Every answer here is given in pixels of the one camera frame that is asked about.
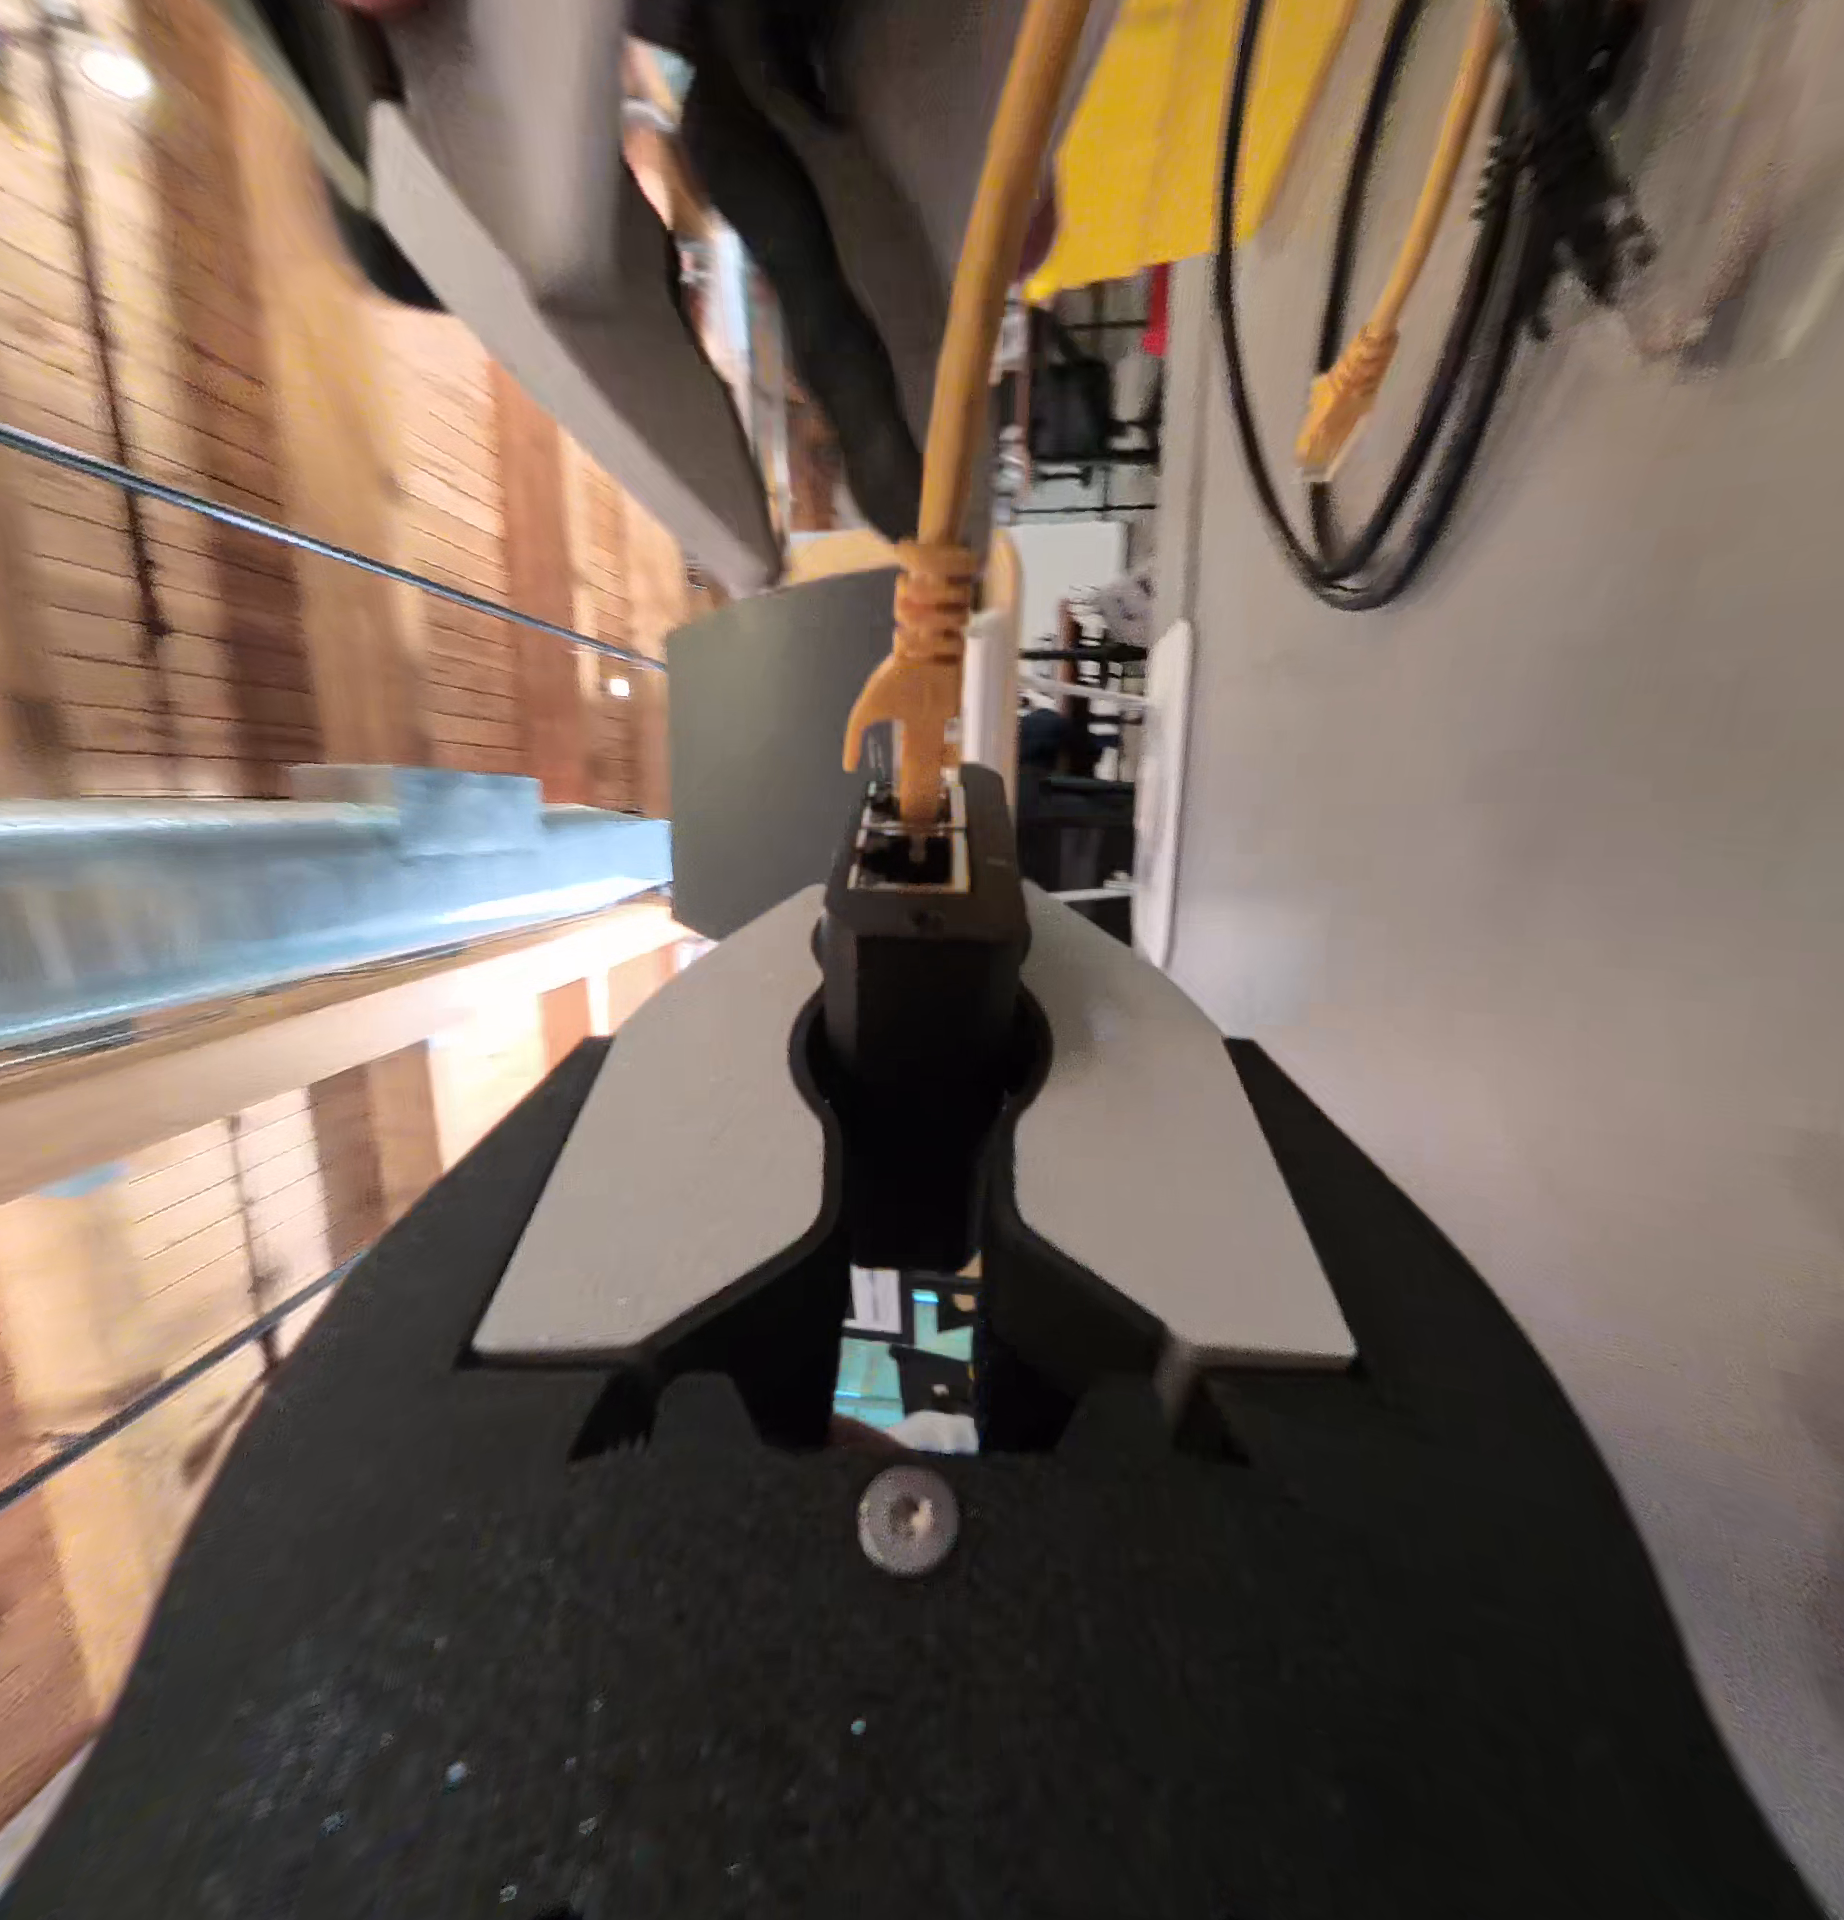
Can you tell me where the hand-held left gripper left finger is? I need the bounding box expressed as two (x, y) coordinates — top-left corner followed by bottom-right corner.
(472, 878), (846, 1375)

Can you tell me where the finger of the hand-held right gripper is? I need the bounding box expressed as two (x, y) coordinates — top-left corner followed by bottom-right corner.
(679, 0), (1046, 542)
(372, 0), (791, 597)

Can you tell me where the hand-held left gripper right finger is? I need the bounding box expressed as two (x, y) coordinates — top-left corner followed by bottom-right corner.
(1004, 878), (1361, 1394)

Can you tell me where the orange ethernet cable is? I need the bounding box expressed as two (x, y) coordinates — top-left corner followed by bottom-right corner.
(838, 0), (1512, 832)

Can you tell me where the black ethernet adapter box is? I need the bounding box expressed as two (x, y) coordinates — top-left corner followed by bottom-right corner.
(811, 761), (1031, 1277)

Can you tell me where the yellow storage bin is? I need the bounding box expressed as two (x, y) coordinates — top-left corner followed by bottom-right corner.
(1026, 0), (1369, 304)

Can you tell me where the black ethernet cable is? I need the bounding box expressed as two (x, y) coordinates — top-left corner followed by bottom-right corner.
(1207, 0), (1668, 611)

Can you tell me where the white stand base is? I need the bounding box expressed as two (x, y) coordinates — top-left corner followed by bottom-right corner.
(1131, 611), (1199, 972)

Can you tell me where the silver ceiling duct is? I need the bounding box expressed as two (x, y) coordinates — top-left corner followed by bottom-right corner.
(0, 761), (679, 1061)

